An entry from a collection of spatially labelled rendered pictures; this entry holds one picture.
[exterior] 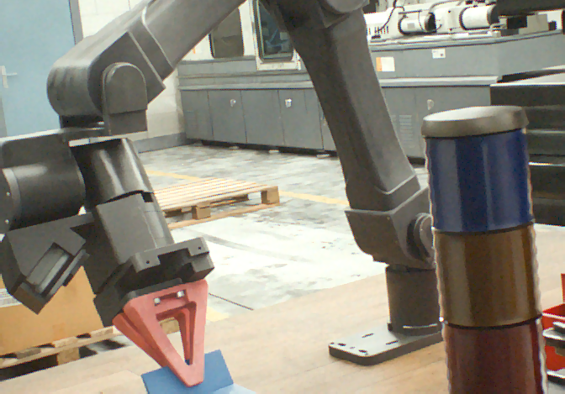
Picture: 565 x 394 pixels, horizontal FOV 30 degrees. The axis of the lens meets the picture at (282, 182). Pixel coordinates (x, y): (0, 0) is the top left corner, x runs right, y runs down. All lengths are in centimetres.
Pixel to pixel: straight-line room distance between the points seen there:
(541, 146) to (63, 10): 1130
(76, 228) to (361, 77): 33
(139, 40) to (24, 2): 1091
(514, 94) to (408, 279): 44
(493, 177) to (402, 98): 810
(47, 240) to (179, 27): 21
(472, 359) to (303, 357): 71
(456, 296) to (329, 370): 66
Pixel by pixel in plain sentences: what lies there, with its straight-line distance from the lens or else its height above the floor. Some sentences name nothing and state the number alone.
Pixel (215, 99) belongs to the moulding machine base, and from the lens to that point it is 1140.
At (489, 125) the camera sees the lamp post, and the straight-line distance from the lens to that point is 37.
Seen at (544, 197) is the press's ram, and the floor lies 112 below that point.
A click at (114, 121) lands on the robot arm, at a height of 118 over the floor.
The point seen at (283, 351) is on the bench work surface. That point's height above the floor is 90.
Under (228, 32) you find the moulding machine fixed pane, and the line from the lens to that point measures 1101.
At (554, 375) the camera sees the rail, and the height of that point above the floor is 99.
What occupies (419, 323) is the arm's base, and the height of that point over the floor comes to 92.
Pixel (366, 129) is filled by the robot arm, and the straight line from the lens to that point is 102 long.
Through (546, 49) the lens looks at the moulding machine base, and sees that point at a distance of 786.
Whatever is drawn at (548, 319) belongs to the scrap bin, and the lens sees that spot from 95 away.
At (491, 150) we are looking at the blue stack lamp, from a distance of 38.
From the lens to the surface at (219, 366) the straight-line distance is 84.
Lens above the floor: 124
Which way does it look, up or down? 8 degrees down
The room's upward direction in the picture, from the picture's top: 7 degrees counter-clockwise
